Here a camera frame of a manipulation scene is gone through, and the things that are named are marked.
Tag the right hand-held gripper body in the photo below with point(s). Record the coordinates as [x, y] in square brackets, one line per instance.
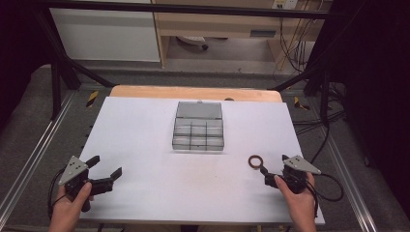
[298, 170]

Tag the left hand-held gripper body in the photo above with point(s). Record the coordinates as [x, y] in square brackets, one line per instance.
[73, 169]

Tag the person's right hand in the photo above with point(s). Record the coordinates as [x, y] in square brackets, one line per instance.
[298, 204]

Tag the person's left hand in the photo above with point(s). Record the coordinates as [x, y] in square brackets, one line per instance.
[68, 208]

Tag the yellow black tape strip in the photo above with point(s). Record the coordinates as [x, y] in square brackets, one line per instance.
[300, 103]
[92, 98]

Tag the clear plastic compartment box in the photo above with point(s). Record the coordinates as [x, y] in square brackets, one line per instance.
[198, 130]

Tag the black curtain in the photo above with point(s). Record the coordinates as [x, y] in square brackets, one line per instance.
[16, 48]
[377, 96]

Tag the white cabinet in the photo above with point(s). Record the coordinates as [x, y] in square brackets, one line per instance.
[106, 32]

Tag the wooden desk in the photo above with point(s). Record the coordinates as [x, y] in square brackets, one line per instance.
[225, 26]

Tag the office chair base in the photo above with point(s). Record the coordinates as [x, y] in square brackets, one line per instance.
[193, 40]

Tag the white power strip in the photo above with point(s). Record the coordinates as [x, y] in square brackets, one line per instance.
[285, 4]

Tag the aluminium rail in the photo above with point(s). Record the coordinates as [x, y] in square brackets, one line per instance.
[38, 143]
[349, 182]

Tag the black metal frame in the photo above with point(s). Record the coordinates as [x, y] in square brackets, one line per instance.
[193, 9]

